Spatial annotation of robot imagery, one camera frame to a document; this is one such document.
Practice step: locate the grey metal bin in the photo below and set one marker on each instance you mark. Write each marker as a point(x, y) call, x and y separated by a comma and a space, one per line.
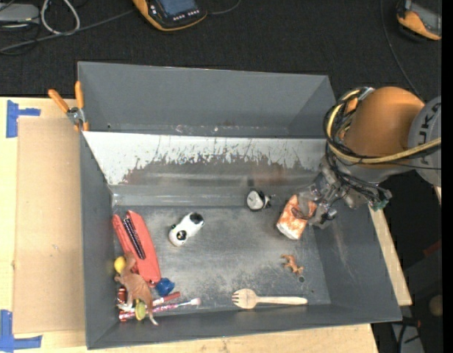
point(230, 256)

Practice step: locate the red stapler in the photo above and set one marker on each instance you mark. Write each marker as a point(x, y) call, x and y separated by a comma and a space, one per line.
point(138, 245)

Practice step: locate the yellow ball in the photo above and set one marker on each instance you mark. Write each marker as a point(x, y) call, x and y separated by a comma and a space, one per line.
point(119, 264)

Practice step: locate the small black and white toy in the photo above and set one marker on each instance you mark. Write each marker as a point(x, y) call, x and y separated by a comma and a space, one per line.
point(256, 200)

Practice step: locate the pink toothbrush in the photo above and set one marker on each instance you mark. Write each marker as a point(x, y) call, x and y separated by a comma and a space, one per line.
point(175, 305)

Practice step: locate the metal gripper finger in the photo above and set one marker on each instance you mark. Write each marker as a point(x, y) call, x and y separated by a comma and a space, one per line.
point(304, 204)
point(316, 220)

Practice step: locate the red pen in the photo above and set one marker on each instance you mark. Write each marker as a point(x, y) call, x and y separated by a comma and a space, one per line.
point(167, 297)

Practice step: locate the small brown toy horse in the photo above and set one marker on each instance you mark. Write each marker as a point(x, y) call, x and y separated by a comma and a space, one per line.
point(292, 264)

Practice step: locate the brown toy kangaroo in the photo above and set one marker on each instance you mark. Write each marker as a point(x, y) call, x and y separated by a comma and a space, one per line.
point(136, 285)

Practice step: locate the black and white toy cow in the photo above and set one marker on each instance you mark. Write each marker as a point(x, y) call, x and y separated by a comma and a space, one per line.
point(184, 230)

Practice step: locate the yellow-green round toy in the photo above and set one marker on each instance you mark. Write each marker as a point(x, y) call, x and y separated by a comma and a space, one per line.
point(140, 310)

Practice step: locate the pale wooden fork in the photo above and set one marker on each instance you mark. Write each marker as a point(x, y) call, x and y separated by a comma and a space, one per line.
point(248, 299)

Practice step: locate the orange and white packet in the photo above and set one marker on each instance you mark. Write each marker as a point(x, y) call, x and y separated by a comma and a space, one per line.
point(292, 223)

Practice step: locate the brown cardboard board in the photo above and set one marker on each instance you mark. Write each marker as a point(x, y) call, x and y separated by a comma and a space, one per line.
point(46, 226)

